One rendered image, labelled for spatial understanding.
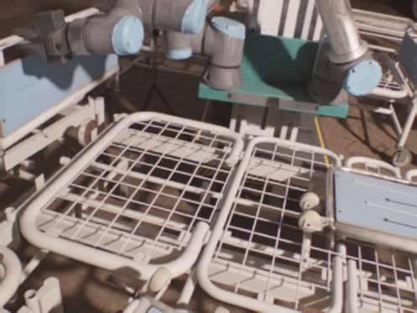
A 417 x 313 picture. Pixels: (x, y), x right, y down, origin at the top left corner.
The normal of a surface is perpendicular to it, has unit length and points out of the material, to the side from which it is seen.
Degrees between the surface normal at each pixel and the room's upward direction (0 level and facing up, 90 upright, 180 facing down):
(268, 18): 90
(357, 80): 94
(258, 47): 90
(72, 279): 0
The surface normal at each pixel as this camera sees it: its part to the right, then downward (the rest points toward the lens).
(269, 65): -0.12, 0.50
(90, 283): 0.10, -0.85
